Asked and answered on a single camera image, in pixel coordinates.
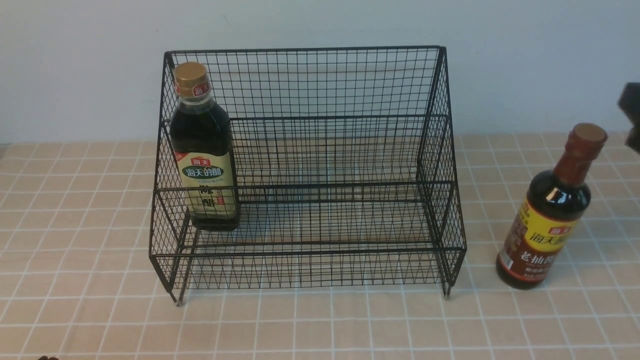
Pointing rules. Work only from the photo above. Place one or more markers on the black wire mesh rack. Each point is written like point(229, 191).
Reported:
point(346, 172)

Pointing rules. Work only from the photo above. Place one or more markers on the dark soy sauce bottle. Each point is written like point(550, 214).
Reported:
point(554, 203)

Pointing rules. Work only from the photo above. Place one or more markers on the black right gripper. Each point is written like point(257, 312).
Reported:
point(629, 104)

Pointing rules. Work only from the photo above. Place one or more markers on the vinegar bottle gold cap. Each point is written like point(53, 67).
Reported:
point(202, 141)

